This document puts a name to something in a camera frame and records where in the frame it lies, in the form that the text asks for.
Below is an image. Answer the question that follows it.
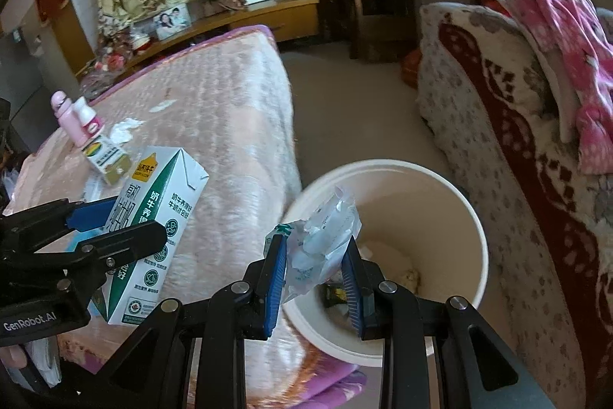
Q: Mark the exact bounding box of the clear plastic packet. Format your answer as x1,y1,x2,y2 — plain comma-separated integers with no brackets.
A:
264,184,363,305

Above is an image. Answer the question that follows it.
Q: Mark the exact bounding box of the red white jar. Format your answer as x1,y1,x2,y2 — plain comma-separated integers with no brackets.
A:
131,32,155,54

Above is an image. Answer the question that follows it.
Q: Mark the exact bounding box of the small green yellow box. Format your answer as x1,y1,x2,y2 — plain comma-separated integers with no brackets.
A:
80,139,131,187

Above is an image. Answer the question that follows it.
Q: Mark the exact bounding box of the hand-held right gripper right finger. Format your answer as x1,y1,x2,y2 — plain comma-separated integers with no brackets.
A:
341,235,559,409

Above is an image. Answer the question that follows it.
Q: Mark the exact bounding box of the wrapped flower bouquet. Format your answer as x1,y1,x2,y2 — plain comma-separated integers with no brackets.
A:
80,49,131,99

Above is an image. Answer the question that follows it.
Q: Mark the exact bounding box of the red bag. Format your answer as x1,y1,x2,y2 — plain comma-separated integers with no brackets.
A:
401,49,425,90

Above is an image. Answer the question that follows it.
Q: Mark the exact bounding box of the crumpled white tissue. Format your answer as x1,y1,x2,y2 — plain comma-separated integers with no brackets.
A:
108,118,145,145

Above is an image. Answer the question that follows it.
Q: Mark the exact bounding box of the green white milk carton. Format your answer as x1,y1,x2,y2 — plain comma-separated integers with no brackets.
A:
98,145,210,326

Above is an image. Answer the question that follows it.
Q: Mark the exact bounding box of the white bottle pink label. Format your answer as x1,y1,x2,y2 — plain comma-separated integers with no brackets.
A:
73,97,105,140

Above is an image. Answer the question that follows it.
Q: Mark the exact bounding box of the clear plastic wrapper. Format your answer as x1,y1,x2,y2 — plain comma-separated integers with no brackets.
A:
83,176,107,202

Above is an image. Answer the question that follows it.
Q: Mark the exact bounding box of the framed photo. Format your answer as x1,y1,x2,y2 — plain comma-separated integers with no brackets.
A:
152,3,193,41

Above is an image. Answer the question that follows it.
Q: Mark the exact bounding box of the wooden cabinet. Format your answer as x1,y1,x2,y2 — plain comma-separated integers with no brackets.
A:
78,0,321,80

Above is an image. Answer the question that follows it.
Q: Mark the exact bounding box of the pink garment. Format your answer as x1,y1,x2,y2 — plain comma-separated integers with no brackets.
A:
497,0,613,176

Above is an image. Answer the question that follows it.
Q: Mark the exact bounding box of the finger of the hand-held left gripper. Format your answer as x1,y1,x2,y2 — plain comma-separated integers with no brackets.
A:
33,220,168,291
0,197,119,255

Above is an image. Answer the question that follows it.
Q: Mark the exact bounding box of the patterned sofa cover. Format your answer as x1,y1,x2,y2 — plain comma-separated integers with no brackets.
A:
415,1,613,409

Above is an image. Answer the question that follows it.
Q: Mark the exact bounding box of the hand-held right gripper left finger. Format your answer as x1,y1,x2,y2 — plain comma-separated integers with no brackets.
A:
91,234,288,409

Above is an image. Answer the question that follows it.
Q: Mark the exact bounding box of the grey refrigerator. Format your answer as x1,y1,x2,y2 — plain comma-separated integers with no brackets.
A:
0,25,64,153

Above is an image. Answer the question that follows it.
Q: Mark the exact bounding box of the white plastic bucket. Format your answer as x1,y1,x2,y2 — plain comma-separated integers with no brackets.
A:
280,158,490,368

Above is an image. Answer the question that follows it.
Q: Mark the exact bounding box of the dark yellow wrapper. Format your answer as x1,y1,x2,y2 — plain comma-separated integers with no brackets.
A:
325,283,349,308

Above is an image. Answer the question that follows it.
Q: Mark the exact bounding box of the person's left hand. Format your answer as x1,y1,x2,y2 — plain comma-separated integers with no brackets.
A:
0,343,28,372

